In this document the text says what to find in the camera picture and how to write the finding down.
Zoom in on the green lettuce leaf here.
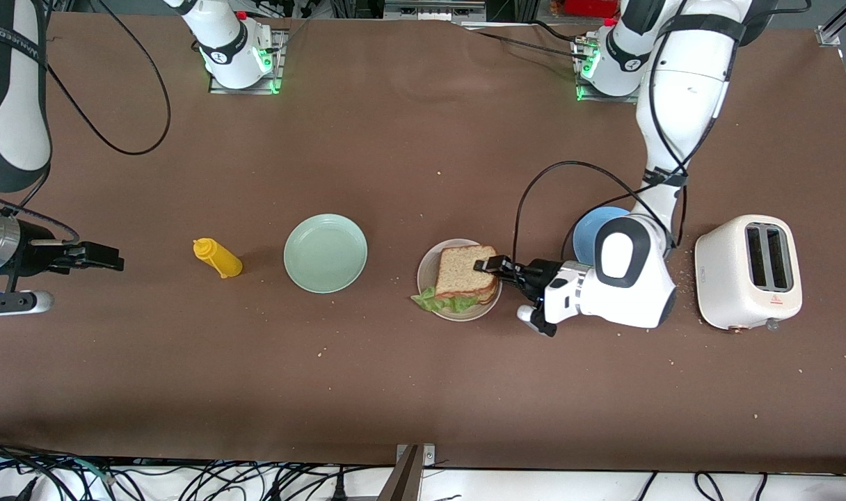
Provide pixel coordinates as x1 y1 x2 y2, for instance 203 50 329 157
410 287 481 314

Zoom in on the yellow mustard squeeze bottle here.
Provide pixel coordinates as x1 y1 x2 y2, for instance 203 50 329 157
193 238 244 279

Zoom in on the blue plate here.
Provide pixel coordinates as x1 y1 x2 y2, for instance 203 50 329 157
573 206 632 267

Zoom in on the beige plate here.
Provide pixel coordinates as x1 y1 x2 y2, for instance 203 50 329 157
417 239 503 322

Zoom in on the pale green plate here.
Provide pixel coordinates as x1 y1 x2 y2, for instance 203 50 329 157
284 214 368 294

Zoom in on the white two-slot toaster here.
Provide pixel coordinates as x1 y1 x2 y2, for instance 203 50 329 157
694 214 804 333

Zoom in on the grey metal box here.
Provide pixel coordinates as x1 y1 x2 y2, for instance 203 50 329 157
383 0 488 22

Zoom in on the red box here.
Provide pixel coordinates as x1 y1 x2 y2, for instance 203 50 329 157
564 0 622 18

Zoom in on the aluminium table corner profile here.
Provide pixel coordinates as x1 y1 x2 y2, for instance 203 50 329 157
816 0 846 48

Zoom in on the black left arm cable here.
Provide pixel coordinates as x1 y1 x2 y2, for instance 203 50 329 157
513 161 688 269

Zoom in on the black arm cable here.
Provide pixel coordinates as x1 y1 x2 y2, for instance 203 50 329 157
40 0 172 155
513 161 688 269

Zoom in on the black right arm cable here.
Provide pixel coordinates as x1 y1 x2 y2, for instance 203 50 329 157
40 0 172 155

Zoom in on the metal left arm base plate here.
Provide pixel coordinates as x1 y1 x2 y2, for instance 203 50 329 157
575 35 646 104

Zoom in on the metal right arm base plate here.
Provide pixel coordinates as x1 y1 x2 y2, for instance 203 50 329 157
207 26 286 95

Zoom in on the black cable on table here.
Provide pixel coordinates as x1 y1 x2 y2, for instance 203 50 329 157
458 19 591 60

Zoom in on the grey metal camera post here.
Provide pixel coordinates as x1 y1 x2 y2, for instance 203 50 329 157
378 443 438 501

